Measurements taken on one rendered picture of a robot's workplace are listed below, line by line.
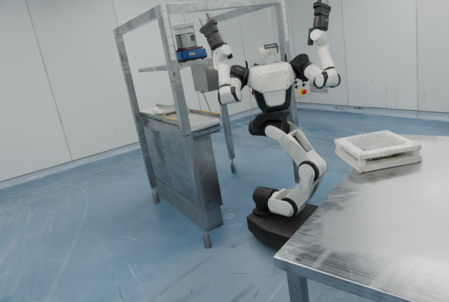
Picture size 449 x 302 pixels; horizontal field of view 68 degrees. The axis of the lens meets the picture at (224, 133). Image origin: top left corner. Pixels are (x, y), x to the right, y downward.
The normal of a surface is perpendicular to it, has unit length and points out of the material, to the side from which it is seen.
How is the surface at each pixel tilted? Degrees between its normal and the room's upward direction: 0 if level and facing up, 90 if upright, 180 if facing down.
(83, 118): 90
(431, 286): 0
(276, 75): 90
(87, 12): 90
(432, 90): 90
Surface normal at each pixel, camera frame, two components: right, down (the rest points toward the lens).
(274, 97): 0.03, 0.25
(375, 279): -0.16, -0.96
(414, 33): -0.83, 0.26
